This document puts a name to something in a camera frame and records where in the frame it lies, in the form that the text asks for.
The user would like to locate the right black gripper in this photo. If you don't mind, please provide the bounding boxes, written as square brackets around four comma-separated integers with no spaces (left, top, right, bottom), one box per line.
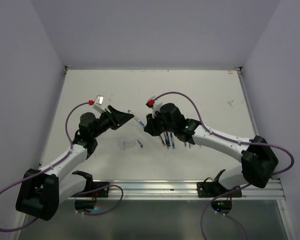
[144,108,176,136]

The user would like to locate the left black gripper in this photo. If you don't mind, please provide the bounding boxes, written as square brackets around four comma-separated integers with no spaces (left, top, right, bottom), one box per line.
[91,105,134,139]

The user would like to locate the blue capped pen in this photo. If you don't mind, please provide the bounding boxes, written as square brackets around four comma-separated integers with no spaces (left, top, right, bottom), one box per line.
[127,109,146,129]

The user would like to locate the light blue pen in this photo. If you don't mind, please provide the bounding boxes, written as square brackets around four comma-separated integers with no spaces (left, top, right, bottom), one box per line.
[170,132,176,149]

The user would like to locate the dark blue pen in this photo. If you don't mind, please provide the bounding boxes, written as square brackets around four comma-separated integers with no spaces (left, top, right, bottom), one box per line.
[164,132,170,149]

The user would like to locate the red ink pen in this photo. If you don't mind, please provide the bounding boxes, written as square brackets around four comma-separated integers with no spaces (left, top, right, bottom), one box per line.
[159,135,166,146]

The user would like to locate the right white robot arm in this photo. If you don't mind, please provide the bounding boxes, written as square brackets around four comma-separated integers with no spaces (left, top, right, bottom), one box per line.
[144,100,279,197]

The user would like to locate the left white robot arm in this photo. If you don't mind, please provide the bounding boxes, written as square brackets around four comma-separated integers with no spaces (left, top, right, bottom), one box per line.
[15,106,134,221]

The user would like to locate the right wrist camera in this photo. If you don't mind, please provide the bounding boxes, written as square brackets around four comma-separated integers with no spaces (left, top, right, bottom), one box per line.
[145,96,163,119]

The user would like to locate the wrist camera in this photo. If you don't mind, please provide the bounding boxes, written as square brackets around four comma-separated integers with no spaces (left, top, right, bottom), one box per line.
[145,96,163,119]
[93,95,105,114]

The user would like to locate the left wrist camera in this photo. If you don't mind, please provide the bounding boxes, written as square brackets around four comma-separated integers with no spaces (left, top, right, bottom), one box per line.
[93,95,105,114]

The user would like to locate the aluminium front rail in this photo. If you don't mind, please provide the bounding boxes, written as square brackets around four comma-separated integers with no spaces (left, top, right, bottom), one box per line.
[21,177,285,201]

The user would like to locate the aluminium rail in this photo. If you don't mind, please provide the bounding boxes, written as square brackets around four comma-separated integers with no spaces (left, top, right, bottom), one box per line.
[21,177,285,201]
[236,66,282,183]

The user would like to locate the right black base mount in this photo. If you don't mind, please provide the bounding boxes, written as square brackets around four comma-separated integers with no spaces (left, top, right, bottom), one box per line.
[196,169,240,198]

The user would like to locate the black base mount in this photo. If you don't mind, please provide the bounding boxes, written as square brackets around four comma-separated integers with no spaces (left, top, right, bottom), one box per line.
[196,169,240,198]
[72,181,110,213]

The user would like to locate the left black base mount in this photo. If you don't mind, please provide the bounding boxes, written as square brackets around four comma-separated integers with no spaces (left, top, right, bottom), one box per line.
[72,181,110,213]

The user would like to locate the aluminium right side rail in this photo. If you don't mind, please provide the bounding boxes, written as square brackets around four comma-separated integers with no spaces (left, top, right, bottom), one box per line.
[236,66,282,183]

